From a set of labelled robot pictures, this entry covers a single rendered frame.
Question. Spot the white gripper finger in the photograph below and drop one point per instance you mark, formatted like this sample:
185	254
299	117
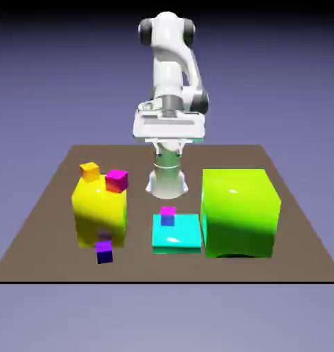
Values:
179	148
158	148

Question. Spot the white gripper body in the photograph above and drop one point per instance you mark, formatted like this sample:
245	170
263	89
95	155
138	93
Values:
168	129

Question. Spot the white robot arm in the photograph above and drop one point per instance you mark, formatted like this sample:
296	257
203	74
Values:
167	55

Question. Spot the small magenta cube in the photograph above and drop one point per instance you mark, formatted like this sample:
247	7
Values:
117	180

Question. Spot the small pink cube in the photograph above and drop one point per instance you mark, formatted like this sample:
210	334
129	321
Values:
167	216

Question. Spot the small orange cube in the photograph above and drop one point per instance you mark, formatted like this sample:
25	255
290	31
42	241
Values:
90	172

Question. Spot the small purple cube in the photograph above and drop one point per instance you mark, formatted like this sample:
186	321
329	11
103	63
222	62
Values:
104	251

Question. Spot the large cyan box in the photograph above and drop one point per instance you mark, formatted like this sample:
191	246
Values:
180	233

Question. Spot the large yellow box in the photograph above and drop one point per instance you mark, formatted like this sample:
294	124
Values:
99	214

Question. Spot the large green box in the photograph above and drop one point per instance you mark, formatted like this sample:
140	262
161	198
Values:
238	214

